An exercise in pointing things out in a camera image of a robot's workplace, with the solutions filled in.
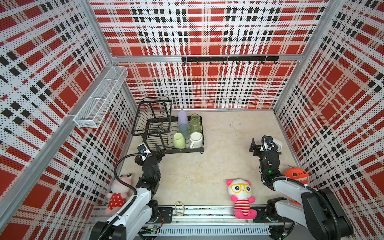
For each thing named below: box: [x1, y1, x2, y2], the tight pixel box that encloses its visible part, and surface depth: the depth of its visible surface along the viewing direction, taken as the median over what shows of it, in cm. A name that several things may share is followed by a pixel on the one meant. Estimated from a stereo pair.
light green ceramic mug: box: [173, 132, 186, 149], surface depth 93 cm
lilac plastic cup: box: [178, 110, 189, 126], surface depth 101 cm
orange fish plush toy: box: [284, 167, 310, 185], surface depth 80 cm
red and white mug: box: [189, 132, 203, 149], surface depth 94 cm
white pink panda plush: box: [226, 178, 258, 219], surface depth 75 cm
